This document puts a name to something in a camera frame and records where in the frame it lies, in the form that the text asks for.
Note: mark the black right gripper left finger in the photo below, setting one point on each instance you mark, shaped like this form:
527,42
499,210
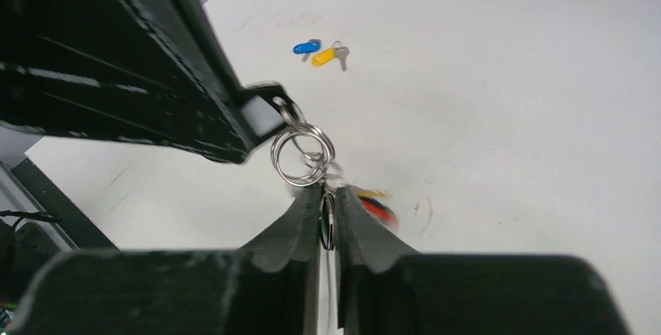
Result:
268,286

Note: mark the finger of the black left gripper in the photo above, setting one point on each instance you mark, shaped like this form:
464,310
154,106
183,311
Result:
131,71

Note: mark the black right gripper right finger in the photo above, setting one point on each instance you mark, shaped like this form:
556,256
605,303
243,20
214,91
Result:
387,287

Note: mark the red tag key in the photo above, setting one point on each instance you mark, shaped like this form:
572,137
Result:
380,212

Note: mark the blue tag key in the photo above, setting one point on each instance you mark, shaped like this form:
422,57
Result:
305,49

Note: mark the yellow tag key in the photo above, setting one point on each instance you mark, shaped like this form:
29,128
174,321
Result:
337,51

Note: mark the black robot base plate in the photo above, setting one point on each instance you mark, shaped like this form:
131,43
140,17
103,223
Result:
38,221

